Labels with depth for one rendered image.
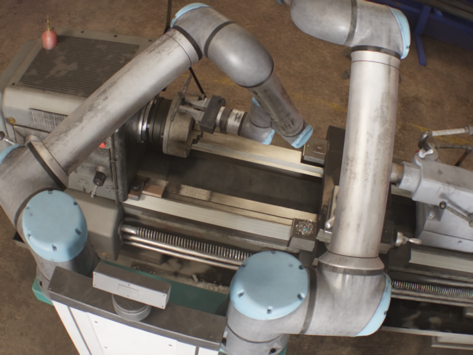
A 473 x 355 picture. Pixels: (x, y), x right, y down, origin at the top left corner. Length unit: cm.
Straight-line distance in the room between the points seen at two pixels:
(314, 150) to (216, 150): 43
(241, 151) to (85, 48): 85
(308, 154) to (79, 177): 101
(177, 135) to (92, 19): 279
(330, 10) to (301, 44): 340
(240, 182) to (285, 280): 144
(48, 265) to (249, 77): 65
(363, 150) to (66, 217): 62
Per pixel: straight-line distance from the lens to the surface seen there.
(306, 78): 418
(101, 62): 207
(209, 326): 95
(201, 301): 131
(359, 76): 111
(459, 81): 497
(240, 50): 126
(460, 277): 250
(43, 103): 198
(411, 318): 271
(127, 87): 125
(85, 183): 219
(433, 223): 229
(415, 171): 219
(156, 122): 208
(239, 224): 219
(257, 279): 105
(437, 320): 278
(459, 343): 325
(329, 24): 112
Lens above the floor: 266
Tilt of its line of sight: 51 degrees down
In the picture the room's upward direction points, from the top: 11 degrees clockwise
